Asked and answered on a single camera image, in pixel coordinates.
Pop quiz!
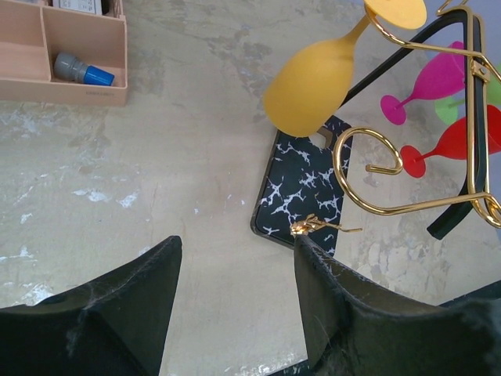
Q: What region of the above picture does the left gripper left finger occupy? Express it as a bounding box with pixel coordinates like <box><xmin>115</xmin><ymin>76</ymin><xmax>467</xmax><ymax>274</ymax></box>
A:
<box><xmin>1</xmin><ymin>236</ymin><xmax>182</xmax><ymax>375</ymax></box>

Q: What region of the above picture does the white blue box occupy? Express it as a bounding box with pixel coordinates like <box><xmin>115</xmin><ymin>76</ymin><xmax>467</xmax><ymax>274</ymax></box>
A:
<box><xmin>52</xmin><ymin>0</ymin><xmax>103</xmax><ymax>16</ymax></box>

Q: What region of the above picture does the yellow plastic wine glass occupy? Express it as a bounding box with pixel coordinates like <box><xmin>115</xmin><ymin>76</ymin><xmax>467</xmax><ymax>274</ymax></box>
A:
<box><xmin>262</xmin><ymin>1</ymin><xmax>427</xmax><ymax>137</ymax></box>

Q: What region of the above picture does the magenta plastic wine glass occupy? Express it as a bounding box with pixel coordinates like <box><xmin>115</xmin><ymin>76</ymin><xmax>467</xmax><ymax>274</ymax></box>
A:
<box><xmin>380</xmin><ymin>52</ymin><xmax>466</xmax><ymax>125</ymax></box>

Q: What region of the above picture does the grey blue marker cap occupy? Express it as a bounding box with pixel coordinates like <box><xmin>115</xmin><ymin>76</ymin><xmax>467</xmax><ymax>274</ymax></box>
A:
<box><xmin>53</xmin><ymin>52</ymin><xmax>115</xmax><ymax>86</ymax></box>

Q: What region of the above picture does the peach plastic desk organizer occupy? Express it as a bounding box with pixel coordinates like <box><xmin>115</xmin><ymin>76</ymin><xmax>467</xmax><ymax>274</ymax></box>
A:
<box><xmin>1</xmin><ymin>1</ymin><xmax>128</xmax><ymax>107</ymax></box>

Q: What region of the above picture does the green plastic wine glass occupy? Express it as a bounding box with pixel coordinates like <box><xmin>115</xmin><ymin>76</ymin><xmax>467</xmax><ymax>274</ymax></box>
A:
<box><xmin>434</xmin><ymin>78</ymin><xmax>501</xmax><ymax>125</ymax></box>

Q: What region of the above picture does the gold wire glass rack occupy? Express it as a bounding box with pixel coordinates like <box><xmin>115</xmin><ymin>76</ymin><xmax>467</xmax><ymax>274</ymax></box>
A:
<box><xmin>333</xmin><ymin>2</ymin><xmax>500</xmax><ymax>227</ymax></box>

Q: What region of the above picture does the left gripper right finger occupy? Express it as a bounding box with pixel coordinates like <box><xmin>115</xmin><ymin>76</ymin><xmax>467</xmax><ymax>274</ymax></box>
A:
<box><xmin>294</xmin><ymin>236</ymin><xmax>500</xmax><ymax>375</ymax></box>

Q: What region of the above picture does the red plastic wine glass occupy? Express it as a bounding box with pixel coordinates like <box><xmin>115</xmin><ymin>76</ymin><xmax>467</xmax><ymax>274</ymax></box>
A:
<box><xmin>400</xmin><ymin>105</ymin><xmax>501</xmax><ymax>178</ymax></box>

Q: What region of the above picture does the black marble rack base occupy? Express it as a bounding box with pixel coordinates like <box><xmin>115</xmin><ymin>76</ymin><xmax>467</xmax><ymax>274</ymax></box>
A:
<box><xmin>250</xmin><ymin>132</ymin><xmax>344</xmax><ymax>248</ymax></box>

